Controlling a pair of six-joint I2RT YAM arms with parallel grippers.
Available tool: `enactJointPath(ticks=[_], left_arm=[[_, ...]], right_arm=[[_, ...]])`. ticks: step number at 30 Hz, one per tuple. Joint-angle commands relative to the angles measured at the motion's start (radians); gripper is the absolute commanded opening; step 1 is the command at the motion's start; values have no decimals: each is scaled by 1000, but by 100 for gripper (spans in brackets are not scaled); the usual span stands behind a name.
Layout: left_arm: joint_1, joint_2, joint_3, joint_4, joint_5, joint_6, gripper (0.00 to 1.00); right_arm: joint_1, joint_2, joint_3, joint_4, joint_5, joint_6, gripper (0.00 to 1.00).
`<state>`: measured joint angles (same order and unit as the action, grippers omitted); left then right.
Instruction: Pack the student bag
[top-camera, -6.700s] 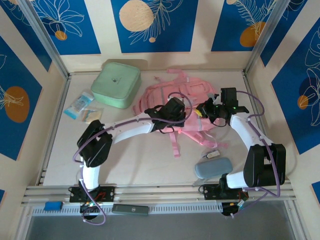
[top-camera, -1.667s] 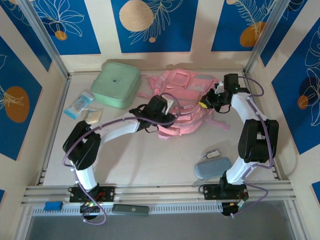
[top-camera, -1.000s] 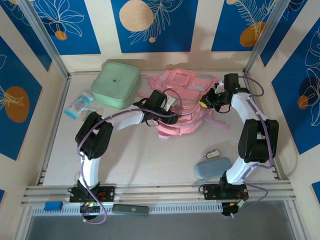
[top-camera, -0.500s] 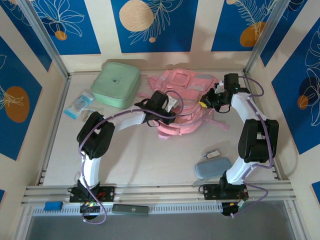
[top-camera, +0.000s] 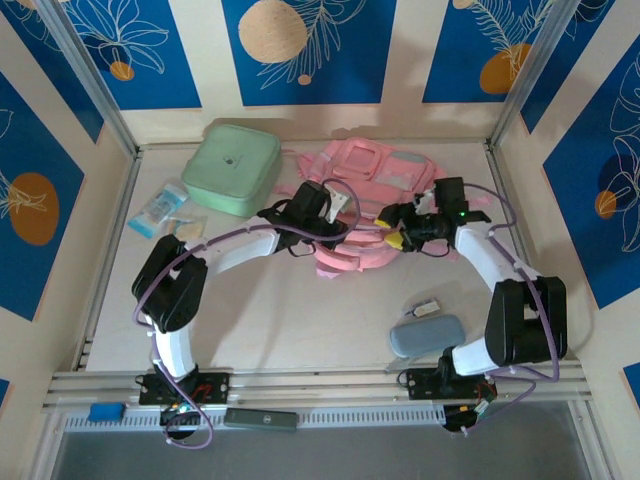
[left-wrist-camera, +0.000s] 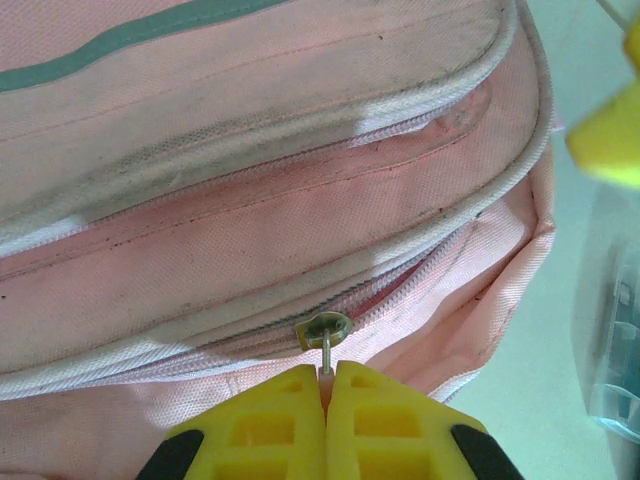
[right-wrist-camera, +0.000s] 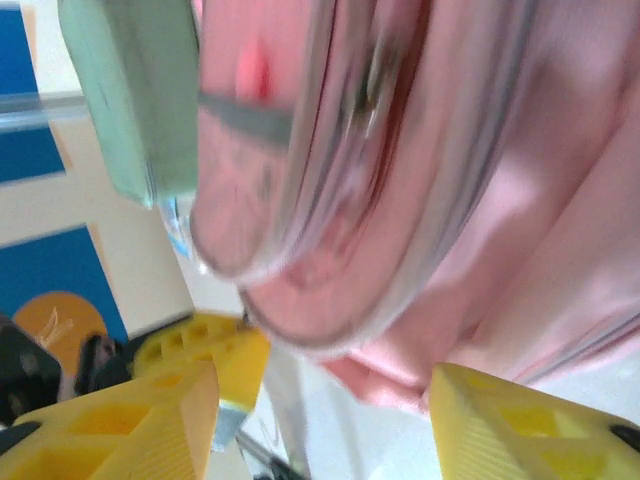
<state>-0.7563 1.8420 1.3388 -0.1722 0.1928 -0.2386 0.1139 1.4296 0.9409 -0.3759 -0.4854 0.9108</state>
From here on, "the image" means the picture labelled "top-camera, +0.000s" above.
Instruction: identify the pink student backpack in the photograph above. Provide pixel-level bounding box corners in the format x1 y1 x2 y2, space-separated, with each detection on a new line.
294 137 494 281

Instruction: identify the small white usb stick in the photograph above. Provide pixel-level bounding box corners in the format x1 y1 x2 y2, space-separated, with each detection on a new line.
403 295 441 319

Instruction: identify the mint green zip pouch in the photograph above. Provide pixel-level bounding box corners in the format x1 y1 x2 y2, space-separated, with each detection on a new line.
180 123 282 219

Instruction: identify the grey glasses case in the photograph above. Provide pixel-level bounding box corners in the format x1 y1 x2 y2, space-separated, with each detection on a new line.
388 313 465 359

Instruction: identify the blue snack packet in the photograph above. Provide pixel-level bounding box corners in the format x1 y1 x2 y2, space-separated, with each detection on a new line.
127 183 190 239

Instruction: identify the clear biscuit packet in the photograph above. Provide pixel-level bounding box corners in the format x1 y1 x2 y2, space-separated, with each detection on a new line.
167 214 209 240

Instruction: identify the black base connector module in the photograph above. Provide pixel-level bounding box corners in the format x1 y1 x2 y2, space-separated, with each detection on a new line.
442 399 499 435
158 402 201 442

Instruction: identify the dark green flat device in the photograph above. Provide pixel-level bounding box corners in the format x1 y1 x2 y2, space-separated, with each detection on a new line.
223 408 300 432

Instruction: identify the blue sponge block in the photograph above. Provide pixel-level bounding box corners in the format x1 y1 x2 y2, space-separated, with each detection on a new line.
88 402 125 422

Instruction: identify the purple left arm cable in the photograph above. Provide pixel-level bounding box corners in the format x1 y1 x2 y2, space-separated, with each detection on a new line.
130 178 362 451

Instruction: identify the blue floral wall poster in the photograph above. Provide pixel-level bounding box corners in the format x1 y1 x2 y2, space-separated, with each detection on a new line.
542 49 640 311
519 0 640 134
0 72 86 321
59 0 204 111
222 0 396 107
422 0 551 105
0 0 104 144

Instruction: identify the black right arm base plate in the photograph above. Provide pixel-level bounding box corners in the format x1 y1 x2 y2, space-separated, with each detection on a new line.
405 368 499 401

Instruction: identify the aluminium table edge rail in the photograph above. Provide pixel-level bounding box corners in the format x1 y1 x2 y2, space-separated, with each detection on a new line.
42 367 594 409

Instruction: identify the aluminium frame post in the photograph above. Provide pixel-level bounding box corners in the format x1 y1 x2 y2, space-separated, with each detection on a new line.
37 0 139 156
492 0 586 151

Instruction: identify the grey slotted cable duct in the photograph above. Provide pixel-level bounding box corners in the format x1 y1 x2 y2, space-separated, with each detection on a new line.
64 405 446 432

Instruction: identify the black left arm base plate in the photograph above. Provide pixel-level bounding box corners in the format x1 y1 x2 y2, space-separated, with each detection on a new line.
138 372 232 405

